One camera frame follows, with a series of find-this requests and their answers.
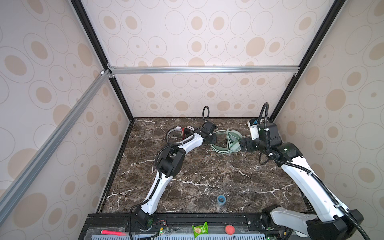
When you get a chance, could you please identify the red ball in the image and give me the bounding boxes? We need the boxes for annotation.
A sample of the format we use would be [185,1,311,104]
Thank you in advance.
[225,225,236,236]

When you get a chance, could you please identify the blue tape roll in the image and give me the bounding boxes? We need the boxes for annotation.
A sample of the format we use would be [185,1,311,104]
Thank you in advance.
[217,195,227,206]

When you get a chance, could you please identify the black white headphones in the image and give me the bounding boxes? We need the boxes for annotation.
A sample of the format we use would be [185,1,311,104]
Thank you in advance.
[165,127,195,145]

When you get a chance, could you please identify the pink marker pen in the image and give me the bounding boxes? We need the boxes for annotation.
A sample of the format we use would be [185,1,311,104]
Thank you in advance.
[101,230,127,236]

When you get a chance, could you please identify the diagonal aluminium frame bar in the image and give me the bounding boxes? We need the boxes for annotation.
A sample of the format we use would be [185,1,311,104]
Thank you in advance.
[1,69,111,225]

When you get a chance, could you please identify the horizontal aluminium frame bar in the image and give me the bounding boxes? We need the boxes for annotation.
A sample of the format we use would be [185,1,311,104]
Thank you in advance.
[103,65,300,77]

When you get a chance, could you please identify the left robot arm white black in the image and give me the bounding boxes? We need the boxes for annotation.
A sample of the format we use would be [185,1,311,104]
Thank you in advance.
[128,106,217,240]

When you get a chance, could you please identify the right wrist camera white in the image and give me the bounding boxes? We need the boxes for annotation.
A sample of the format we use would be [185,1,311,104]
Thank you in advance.
[248,118,259,140]

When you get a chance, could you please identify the green snack packet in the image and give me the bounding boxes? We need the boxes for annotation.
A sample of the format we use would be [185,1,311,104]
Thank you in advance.
[192,222,209,239]

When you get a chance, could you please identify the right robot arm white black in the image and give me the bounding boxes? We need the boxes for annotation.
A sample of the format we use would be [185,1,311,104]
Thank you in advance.
[239,103,370,240]

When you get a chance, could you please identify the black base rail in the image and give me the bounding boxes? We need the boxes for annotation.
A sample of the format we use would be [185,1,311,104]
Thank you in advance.
[78,213,300,240]

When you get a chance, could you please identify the mint green headphones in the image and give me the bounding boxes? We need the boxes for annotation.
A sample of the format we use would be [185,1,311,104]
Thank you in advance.
[210,129,244,154]

